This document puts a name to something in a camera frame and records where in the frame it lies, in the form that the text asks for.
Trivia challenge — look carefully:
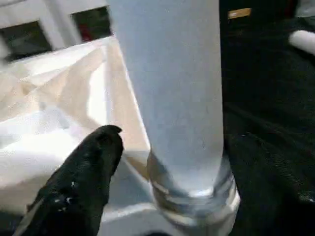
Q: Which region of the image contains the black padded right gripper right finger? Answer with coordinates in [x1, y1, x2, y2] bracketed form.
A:
[224, 132, 315, 236]

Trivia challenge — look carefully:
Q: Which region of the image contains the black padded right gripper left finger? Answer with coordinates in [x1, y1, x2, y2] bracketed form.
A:
[13, 124, 125, 236]

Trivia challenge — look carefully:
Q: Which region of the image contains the white plastic table top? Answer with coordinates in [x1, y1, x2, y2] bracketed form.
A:
[0, 36, 242, 236]

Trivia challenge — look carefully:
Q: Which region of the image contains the white cabinet with glass doors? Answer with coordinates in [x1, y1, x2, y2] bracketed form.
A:
[0, 0, 115, 62]

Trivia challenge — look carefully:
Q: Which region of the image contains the small yellow label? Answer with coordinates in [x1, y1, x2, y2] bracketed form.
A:
[227, 7, 252, 20]

